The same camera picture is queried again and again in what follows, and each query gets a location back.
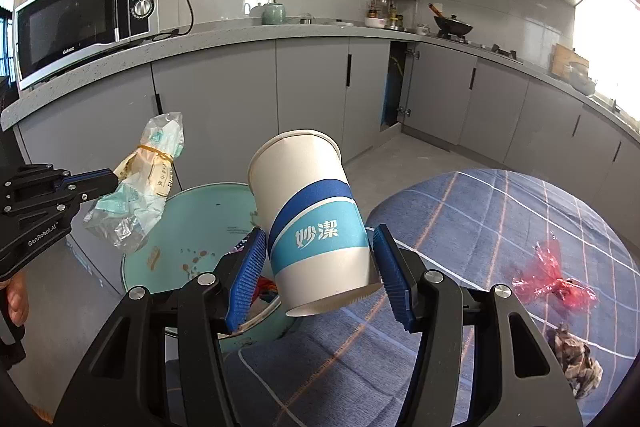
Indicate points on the green ceramic teapot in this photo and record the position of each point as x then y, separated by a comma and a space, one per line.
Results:
274, 13

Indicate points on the black and white microwave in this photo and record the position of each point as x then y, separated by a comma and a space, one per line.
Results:
70, 32

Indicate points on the wooden cutting board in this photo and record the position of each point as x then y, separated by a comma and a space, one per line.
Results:
562, 59

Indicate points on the white and blue paper cup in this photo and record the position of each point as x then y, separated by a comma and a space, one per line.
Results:
310, 207

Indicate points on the clear wrapper with rubber band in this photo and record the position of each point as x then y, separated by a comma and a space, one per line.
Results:
145, 187

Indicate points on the small ceramic jar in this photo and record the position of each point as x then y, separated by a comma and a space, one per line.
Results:
423, 29

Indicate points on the metal basin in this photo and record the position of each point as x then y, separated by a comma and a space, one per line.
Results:
582, 79

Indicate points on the crumpled brown paper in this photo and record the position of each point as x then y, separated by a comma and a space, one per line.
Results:
575, 357

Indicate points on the black wok with lid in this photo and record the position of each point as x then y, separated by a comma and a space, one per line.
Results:
455, 27

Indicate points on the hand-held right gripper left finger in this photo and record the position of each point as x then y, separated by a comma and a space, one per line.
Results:
247, 277

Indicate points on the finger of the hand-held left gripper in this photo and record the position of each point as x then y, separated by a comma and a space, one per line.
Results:
97, 189
87, 176

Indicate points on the gas stove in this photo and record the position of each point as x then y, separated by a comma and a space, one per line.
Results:
500, 51

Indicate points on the grey base cabinets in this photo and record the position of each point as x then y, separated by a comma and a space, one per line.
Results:
225, 92

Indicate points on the person's left hand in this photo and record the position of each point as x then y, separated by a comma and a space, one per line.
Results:
19, 302

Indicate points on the teal trash bin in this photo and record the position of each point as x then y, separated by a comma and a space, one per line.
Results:
200, 217

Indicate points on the white bowl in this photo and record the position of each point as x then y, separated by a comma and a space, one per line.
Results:
375, 23

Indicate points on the bright window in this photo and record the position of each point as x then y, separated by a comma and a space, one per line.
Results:
610, 47

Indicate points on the blue plaid cloth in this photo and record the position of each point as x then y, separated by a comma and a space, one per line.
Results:
500, 217

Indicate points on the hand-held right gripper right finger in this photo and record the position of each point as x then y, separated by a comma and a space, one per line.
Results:
395, 277

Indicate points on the red cellophane wrapper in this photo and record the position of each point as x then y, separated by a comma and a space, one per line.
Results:
550, 277

